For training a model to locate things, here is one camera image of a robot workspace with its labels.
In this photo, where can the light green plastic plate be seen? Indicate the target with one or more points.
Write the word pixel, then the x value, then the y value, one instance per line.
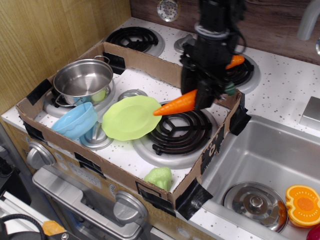
pixel 131 118

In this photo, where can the silver sink basin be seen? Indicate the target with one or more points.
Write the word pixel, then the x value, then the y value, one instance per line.
pixel 265 152

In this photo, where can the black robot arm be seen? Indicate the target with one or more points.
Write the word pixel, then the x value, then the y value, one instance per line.
pixel 220 17

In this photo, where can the green toy broccoli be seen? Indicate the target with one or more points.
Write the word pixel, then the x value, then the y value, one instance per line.
pixel 159 177

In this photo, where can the back right black burner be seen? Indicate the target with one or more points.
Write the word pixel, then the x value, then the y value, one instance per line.
pixel 244 77

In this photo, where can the small steel pot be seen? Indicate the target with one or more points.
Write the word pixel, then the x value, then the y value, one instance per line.
pixel 84 81

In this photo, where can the orange carrot piece on burner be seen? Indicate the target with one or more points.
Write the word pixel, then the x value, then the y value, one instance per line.
pixel 235 61

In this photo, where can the silver knob inside fence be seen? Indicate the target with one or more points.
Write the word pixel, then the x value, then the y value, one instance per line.
pixel 95 138

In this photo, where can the hanging metal strainer ladle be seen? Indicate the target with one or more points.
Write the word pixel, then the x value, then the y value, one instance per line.
pixel 168 10

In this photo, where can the silver oven door handle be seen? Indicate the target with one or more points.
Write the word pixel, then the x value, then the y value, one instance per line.
pixel 94 224

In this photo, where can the orange tag bottom left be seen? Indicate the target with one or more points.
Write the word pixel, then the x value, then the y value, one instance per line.
pixel 51 228

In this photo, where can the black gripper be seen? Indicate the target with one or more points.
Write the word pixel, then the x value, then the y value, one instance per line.
pixel 204 67

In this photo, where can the silver oven knob left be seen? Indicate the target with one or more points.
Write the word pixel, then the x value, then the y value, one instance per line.
pixel 38 156

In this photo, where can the steel pot lid in sink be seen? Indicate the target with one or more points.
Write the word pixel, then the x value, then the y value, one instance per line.
pixel 258 203

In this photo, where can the front right black burner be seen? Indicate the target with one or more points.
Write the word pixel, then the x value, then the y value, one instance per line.
pixel 178 139

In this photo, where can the orange toy fruit half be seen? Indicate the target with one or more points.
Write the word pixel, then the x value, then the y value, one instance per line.
pixel 303 206

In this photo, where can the silver oven knob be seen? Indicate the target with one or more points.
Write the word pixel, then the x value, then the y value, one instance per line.
pixel 127 208
pixel 38 156

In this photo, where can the light blue plastic bowl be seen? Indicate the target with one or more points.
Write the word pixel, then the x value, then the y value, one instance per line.
pixel 76 122

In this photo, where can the silver faucet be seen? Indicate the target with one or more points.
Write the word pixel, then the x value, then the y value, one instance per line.
pixel 308 20

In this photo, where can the red toy fruit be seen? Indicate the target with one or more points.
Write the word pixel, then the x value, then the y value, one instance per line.
pixel 314 233

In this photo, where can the silver knob back centre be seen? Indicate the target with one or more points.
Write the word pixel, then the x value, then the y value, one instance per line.
pixel 179 44

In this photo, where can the orange toy carrot green top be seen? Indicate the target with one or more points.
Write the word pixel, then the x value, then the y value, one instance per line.
pixel 182 104

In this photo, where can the back left black burner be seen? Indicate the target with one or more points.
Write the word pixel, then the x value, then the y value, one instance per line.
pixel 137 38

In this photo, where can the silver oven knob right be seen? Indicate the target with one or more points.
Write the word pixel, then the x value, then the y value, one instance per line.
pixel 127 208

